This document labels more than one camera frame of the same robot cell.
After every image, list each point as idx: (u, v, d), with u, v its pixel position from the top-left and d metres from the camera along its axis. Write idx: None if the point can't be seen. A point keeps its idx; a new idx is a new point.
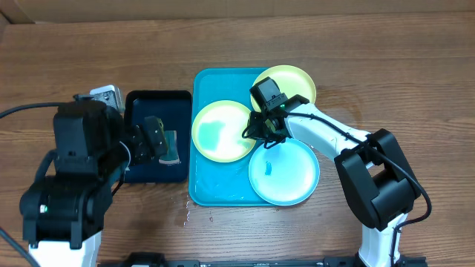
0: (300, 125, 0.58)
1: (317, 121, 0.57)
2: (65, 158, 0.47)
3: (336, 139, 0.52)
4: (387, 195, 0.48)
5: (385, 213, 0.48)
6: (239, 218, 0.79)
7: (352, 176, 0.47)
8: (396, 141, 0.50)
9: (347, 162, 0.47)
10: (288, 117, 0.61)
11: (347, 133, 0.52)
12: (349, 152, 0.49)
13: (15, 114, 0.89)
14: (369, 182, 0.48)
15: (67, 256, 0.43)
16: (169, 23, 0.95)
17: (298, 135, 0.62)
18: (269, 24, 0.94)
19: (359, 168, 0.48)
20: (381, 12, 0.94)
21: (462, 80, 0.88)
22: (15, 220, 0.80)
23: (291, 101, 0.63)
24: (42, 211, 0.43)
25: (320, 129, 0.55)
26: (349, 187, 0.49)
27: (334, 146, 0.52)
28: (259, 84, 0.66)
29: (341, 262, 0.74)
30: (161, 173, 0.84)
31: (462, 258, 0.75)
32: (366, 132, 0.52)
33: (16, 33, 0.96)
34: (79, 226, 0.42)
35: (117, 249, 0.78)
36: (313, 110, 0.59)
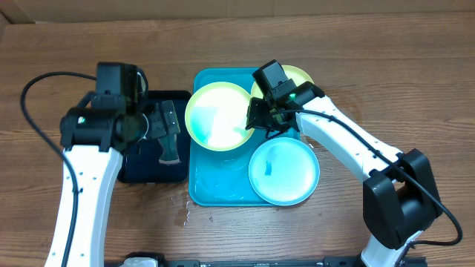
0: (318, 125, 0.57)
1: (335, 124, 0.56)
2: (102, 96, 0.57)
3: (361, 154, 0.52)
4: (410, 217, 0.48)
5: (407, 234, 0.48)
6: (239, 218, 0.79)
7: (382, 202, 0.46)
8: (428, 162, 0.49)
9: (378, 188, 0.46)
10: (300, 113, 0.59)
11: (376, 151, 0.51)
12: (381, 174, 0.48)
13: (15, 114, 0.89)
14: (398, 207, 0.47)
15: (95, 156, 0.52)
16: (170, 24, 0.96)
17: (307, 129, 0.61)
18: (269, 24, 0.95)
19: (391, 193, 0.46)
20: (380, 12, 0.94)
21: (461, 80, 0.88)
22: (14, 219, 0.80)
23: (302, 90, 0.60)
24: (80, 122, 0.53)
25: (345, 139, 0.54)
26: (375, 209, 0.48)
27: (359, 162, 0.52)
28: (265, 69, 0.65)
29: (341, 262, 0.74)
30: (160, 172, 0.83)
31: (463, 258, 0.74)
32: (396, 149, 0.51)
33: (17, 33, 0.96)
34: (109, 133, 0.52)
35: (116, 249, 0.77)
36: (329, 108, 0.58)
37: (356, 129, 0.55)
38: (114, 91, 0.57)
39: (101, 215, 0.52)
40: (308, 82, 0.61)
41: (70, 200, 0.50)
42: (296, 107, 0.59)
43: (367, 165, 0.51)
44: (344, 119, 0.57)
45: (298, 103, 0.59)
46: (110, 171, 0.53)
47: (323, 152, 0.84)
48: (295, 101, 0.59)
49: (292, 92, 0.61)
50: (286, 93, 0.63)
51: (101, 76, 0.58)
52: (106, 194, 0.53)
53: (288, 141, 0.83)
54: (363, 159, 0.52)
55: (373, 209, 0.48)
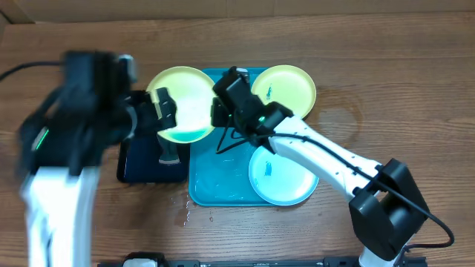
0: (292, 147, 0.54)
1: (309, 144, 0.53)
2: (68, 92, 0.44)
3: (342, 173, 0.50)
4: (401, 227, 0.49)
5: (400, 244, 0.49)
6: (239, 218, 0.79)
7: (371, 219, 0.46)
8: (408, 170, 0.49)
9: (364, 208, 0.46)
10: (274, 136, 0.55)
11: (356, 167, 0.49)
12: (364, 191, 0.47)
13: (15, 115, 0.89)
14: (386, 220, 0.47)
15: (62, 193, 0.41)
16: (170, 23, 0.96)
17: (283, 153, 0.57)
18: (269, 24, 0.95)
19: (378, 210, 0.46)
20: (380, 12, 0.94)
21: (462, 80, 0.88)
22: (14, 219, 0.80)
23: (269, 111, 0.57)
24: (36, 144, 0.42)
25: (320, 157, 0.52)
26: (364, 226, 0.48)
27: (341, 182, 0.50)
28: (229, 87, 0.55)
29: (341, 262, 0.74)
30: (160, 172, 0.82)
31: (463, 257, 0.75)
32: (374, 162, 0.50)
33: (17, 33, 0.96)
34: (76, 155, 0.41)
35: (116, 248, 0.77)
36: (301, 127, 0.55)
37: (330, 144, 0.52)
38: (83, 84, 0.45)
39: (81, 233, 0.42)
40: (274, 102, 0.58)
41: (38, 225, 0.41)
42: (269, 130, 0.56)
43: (350, 186, 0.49)
44: (318, 137, 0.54)
45: (269, 127, 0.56)
46: (84, 196, 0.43)
47: None
48: (266, 126, 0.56)
49: (259, 113, 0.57)
50: (254, 113, 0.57)
51: (67, 64, 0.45)
52: (83, 213, 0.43)
53: None
54: (345, 179, 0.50)
55: (363, 226, 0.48)
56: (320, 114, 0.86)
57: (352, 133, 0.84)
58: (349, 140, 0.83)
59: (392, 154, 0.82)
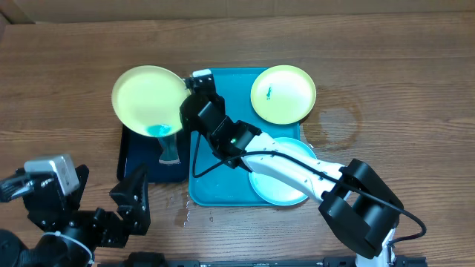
0: (263, 163, 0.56)
1: (279, 157, 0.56)
2: None
3: (309, 180, 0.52)
4: (376, 225, 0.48)
5: (380, 242, 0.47)
6: (238, 218, 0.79)
7: (342, 220, 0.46)
8: (370, 168, 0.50)
9: (333, 210, 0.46)
10: (246, 156, 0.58)
11: (321, 173, 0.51)
12: (332, 195, 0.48)
13: (15, 115, 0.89)
14: (358, 218, 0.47)
15: None
16: (170, 23, 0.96)
17: (259, 170, 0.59)
18: (269, 24, 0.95)
19: (347, 211, 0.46)
20: (380, 12, 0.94)
21: (462, 80, 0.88)
22: (15, 219, 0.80)
23: (240, 133, 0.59)
24: None
25: (289, 169, 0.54)
26: (339, 230, 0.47)
27: (310, 189, 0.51)
28: (201, 113, 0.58)
29: (341, 262, 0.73)
30: (160, 173, 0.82)
31: (463, 257, 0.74)
32: (339, 165, 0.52)
33: (17, 33, 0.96)
34: None
35: (116, 249, 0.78)
36: (269, 142, 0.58)
37: (297, 155, 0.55)
38: None
39: None
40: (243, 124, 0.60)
41: None
42: (240, 153, 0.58)
43: (319, 192, 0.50)
44: (286, 150, 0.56)
45: (240, 148, 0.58)
46: None
47: (323, 153, 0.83)
48: (237, 147, 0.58)
49: (229, 135, 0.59)
50: (223, 133, 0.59)
51: None
52: None
53: (287, 142, 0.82)
54: (313, 186, 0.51)
55: (338, 230, 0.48)
56: (320, 114, 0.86)
57: (352, 133, 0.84)
58: (349, 140, 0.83)
59: (392, 154, 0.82)
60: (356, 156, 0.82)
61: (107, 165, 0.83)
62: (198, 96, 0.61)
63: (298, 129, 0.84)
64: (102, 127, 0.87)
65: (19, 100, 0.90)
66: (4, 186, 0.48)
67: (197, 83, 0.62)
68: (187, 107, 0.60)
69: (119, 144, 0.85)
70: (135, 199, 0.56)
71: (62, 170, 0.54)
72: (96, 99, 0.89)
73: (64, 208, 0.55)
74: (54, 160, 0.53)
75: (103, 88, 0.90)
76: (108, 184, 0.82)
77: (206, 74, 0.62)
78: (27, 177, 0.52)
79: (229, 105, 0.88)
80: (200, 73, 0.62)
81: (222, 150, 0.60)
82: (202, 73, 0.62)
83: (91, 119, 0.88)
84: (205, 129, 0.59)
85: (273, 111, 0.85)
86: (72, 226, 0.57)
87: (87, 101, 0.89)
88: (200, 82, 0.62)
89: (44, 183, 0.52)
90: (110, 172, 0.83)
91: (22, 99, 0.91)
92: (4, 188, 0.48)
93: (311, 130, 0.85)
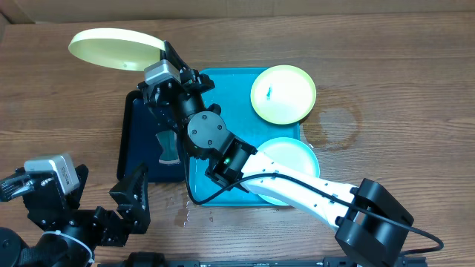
0: (265, 186, 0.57)
1: (281, 179, 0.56)
2: None
3: (320, 205, 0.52)
4: (391, 245, 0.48)
5: (394, 260, 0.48)
6: (239, 218, 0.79)
7: (362, 247, 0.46)
8: (384, 187, 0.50)
9: (351, 237, 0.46)
10: (245, 180, 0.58)
11: (332, 196, 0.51)
12: (347, 222, 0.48)
13: (15, 115, 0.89)
14: (376, 240, 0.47)
15: None
16: (170, 23, 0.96)
17: (259, 190, 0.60)
18: (269, 24, 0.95)
19: (365, 236, 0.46)
20: (380, 12, 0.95)
21: (462, 80, 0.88)
22: (15, 219, 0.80)
23: (233, 152, 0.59)
24: None
25: (297, 194, 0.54)
26: (357, 255, 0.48)
27: (320, 213, 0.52)
28: (220, 147, 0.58)
29: (341, 262, 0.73)
30: (160, 172, 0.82)
31: (463, 257, 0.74)
32: (349, 186, 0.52)
33: (17, 33, 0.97)
34: None
35: (117, 249, 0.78)
36: (268, 162, 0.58)
37: (304, 178, 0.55)
38: None
39: None
40: (237, 140, 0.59)
41: None
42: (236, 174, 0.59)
43: (331, 216, 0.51)
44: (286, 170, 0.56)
45: (235, 170, 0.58)
46: None
47: (323, 153, 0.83)
48: (232, 168, 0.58)
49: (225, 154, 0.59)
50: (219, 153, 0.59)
51: None
52: None
53: (288, 142, 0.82)
54: (323, 211, 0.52)
55: (355, 254, 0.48)
56: (320, 114, 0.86)
57: (352, 133, 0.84)
58: (349, 140, 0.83)
59: (392, 153, 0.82)
60: (356, 156, 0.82)
61: (107, 165, 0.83)
62: (210, 118, 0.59)
63: (298, 129, 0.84)
64: (102, 127, 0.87)
65: (19, 100, 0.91)
66: (4, 185, 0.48)
67: (156, 93, 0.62)
68: (202, 135, 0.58)
69: (119, 144, 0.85)
70: (135, 199, 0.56)
71: (62, 170, 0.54)
72: (95, 99, 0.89)
73: (64, 207, 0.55)
74: (53, 161, 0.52)
75: (102, 88, 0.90)
76: (107, 184, 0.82)
77: (165, 78, 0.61)
78: (27, 176, 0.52)
79: (229, 104, 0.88)
80: (156, 78, 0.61)
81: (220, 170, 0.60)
82: (158, 80, 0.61)
83: (91, 118, 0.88)
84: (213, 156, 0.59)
85: (273, 111, 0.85)
86: (72, 225, 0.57)
87: (87, 101, 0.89)
88: (159, 90, 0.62)
89: (44, 182, 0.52)
90: (110, 172, 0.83)
91: (22, 99, 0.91)
92: (4, 188, 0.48)
93: (311, 130, 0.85)
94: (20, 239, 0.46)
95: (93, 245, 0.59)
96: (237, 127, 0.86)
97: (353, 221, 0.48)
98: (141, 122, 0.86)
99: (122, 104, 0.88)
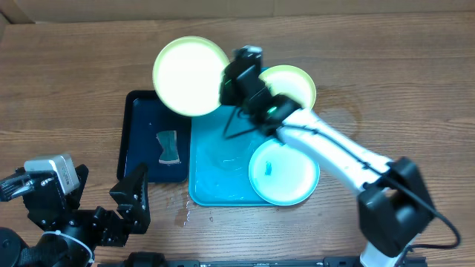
0: (301, 139, 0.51)
1: (320, 136, 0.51)
2: None
3: (351, 167, 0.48)
4: (407, 226, 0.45)
5: (405, 242, 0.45)
6: (238, 218, 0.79)
7: (380, 214, 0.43)
8: (418, 169, 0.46)
9: (372, 202, 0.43)
10: (282, 128, 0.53)
11: (366, 162, 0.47)
12: (374, 188, 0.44)
13: (15, 115, 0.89)
14: (394, 217, 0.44)
15: None
16: (169, 23, 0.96)
17: (292, 144, 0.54)
18: (269, 24, 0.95)
19: (386, 205, 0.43)
20: (380, 12, 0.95)
21: (462, 80, 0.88)
22: (15, 219, 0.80)
23: (281, 103, 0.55)
24: None
25: (332, 153, 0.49)
26: (370, 222, 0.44)
27: (350, 176, 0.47)
28: (241, 75, 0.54)
29: (341, 262, 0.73)
30: (160, 173, 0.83)
31: (463, 257, 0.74)
32: (385, 159, 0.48)
33: (16, 33, 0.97)
34: None
35: (117, 249, 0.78)
36: (312, 119, 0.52)
37: (344, 140, 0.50)
38: None
39: None
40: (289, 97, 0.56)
41: None
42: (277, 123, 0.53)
43: (359, 180, 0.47)
44: (329, 130, 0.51)
45: (277, 119, 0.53)
46: None
47: None
48: (275, 117, 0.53)
49: (271, 104, 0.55)
50: (263, 101, 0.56)
51: None
52: None
53: None
54: (354, 175, 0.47)
55: (370, 223, 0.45)
56: (320, 114, 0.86)
57: (351, 133, 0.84)
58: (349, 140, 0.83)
59: (392, 153, 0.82)
60: None
61: (107, 165, 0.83)
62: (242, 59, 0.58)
63: None
64: (102, 127, 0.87)
65: (19, 100, 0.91)
66: (4, 185, 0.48)
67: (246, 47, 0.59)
68: (231, 70, 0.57)
69: (119, 144, 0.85)
70: (135, 199, 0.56)
71: (62, 170, 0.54)
72: (96, 99, 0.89)
73: (64, 207, 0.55)
74: (54, 160, 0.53)
75: (102, 88, 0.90)
76: (107, 184, 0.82)
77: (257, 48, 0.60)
78: (28, 176, 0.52)
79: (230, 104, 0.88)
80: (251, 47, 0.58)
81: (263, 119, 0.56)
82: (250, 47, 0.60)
83: (91, 118, 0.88)
84: (247, 93, 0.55)
85: None
86: (72, 225, 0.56)
87: (87, 101, 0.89)
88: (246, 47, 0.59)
89: (44, 182, 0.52)
90: (110, 172, 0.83)
91: (22, 99, 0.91)
92: (4, 188, 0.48)
93: None
94: (21, 239, 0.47)
95: (93, 245, 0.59)
96: (237, 127, 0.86)
97: (380, 189, 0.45)
98: (141, 122, 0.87)
99: (122, 104, 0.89)
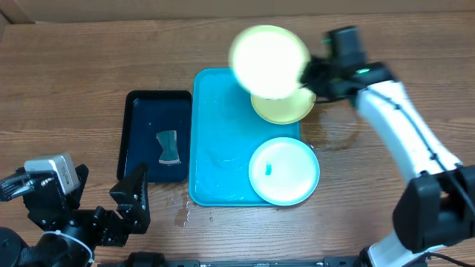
0: (381, 110, 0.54)
1: (402, 116, 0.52)
2: None
3: (418, 152, 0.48)
4: (442, 228, 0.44)
5: (431, 242, 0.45)
6: (239, 218, 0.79)
7: (424, 205, 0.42)
8: None
9: (425, 189, 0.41)
10: (367, 93, 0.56)
11: (434, 153, 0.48)
12: (432, 178, 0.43)
13: (15, 115, 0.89)
14: (434, 217, 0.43)
15: None
16: (170, 23, 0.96)
17: (367, 112, 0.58)
18: (269, 24, 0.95)
19: (436, 199, 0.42)
20: (380, 12, 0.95)
21: (462, 80, 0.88)
22: (15, 219, 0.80)
23: (370, 67, 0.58)
24: None
25: (403, 131, 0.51)
26: (410, 207, 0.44)
27: (413, 159, 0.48)
28: (346, 32, 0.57)
29: (341, 262, 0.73)
30: (160, 172, 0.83)
31: (463, 257, 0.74)
32: (456, 159, 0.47)
33: (17, 33, 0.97)
34: None
35: (117, 249, 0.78)
36: (399, 96, 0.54)
37: (421, 124, 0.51)
38: None
39: None
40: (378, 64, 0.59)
41: None
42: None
43: (418, 165, 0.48)
44: (412, 111, 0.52)
45: (368, 80, 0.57)
46: None
47: (323, 153, 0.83)
48: (364, 77, 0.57)
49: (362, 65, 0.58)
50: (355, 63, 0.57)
51: None
52: None
53: (288, 141, 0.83)
54: (418, 159, 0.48)
55: (410, 209, 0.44)
56: (320, 114, 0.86)
57: (352, 133, 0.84)
58: (349, 140, 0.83)
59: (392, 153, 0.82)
60: (356, 156, 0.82)
61: (107, 165, 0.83)
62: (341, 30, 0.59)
63: (298, 127, 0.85)
64: (102, 127, 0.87)
65: (19, 100, 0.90)
66: (4, 185, 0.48)
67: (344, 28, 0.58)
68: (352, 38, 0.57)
69: (119, 144, 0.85)
70: (135, 199, 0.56)
71: (62, 170, 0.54)
72: (96, 99, 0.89)
73: (64, 207, 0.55)
74: (54, 161, 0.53)
75: (103, 88, 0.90)
76: (107, 184, 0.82)
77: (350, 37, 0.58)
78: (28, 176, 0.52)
79: (229, 104, 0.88)
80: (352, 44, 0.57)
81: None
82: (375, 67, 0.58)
83: (91, 118, 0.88)
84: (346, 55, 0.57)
85: (274, 110, 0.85)
86: (72, 225, 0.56)
87: (87, 101, 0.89)
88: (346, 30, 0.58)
89: (44, 182, 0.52)
90: (110, 172, 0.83)
91: (22, 99, 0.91)
92: (4, 188, 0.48)
93: (312, 130, 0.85)
94: (22, 239, 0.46)
95: (93, 245, 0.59)
96: (237, 127, 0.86)
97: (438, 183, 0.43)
98: (141, 122, 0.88)
99: (122, 104, 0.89)
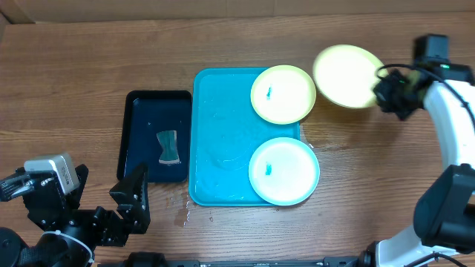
0: (443, 100, 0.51)
1: (465, 112, 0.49)
2: None
3: (468, 147, 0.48)
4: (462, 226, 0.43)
5: (444, 237, 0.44)
6: (239, 218, 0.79)
7: (452, 190, 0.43)
8: None
9: (459, 176, 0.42)
10: (439, 84, 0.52)
11: None
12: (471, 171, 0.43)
13: (15, 115, 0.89)
14: (459, 211, 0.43)
15: None
16: (170, 23, 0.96)
17: (431, 104, 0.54)
18: (269, 24, 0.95)
19: (467, 190, 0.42)
20: (380, 12, 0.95)
21: None
22: (15, 219, 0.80)
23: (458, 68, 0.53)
24: None
25: (459, 126, 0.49)
26: (439, 192, 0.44)
27: (459, 150, 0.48)
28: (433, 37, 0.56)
29: (341, 262, 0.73)
30: (160, 173, 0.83)
31: (462, 257, 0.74)
32: None
33: (17, 33, 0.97)
34: None
35: (117, 249, 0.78)
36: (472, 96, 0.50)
37: None
38: None
39: None
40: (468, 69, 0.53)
41: None
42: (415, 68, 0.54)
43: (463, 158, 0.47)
44: None
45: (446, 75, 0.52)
46: None
47: (323, 153, 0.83)
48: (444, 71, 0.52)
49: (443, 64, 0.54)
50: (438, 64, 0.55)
51: None
52: None
53: (289, 141, 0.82)
54: (465, 152, 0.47)
55: (437, 195, 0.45)
56: (321, 114, 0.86)
57: (352, 133, 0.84)
58: (349, 140, 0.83)
59: (392, 153, 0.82)
60: (356, 156, 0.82)
61: (107, 165, 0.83)
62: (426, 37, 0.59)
63: (298, 128, 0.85)
64: (102, 127, 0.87)
65: (20, 100, 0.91)
66: (4, 185, 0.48)
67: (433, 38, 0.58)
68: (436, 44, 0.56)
69: (119, 144, 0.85)
70: (135, 199, 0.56)
71: (62, 170, 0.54)
72: (96, 99, 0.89)
73: (64, 207, 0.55)
74: (54, 161, 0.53)
75: (102, 88, 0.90)
76: (107, 184, 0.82)
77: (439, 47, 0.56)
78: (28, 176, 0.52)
79: (229, 104, 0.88)
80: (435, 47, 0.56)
81: (418, 87, 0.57)
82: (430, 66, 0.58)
83: (91, 118, 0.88)
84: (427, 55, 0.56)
85: (274, 111, 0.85)
86: (72, 225, 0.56)
87: (87, 101, 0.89)
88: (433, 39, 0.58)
89: (44, 183, 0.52)
90: (110, 172, 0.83)
91: (22, 99, 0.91)
92: (4, 188, 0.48)
93: (312, 130, 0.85)
94: (22, 239, 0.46)
95: (93, 245, 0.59)
96: (237, 127, 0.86)
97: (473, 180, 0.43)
98: (142, 122, 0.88)
99: (122, 104, 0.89)
